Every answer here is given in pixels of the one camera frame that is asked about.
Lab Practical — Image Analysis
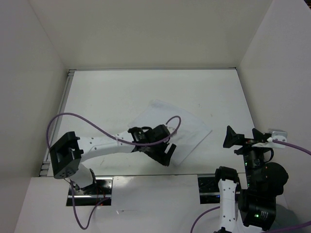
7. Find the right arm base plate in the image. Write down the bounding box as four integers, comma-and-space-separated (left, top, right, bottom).
197, 175, 220, 204

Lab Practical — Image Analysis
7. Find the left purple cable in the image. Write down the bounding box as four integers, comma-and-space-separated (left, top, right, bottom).
46, 113, 182, 230

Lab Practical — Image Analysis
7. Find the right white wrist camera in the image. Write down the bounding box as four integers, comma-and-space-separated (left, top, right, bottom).
252, 129, 288, 149

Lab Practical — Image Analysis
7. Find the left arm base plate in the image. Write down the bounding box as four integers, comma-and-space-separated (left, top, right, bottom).
66, 176, 113, 206

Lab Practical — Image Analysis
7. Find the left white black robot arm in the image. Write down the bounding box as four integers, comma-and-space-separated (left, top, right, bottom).
50, 124, 176, 194

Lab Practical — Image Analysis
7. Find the grey cloth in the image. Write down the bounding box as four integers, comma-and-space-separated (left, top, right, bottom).
269, 204, 301, 231

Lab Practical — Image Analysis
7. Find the white skirt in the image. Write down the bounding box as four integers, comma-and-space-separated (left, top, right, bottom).
128, 100, 212, 166

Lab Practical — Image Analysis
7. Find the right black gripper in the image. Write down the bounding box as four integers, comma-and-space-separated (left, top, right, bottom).
224, 123, 273, 187

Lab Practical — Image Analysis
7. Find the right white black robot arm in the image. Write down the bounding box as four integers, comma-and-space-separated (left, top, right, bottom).
213, 126, 289, 233

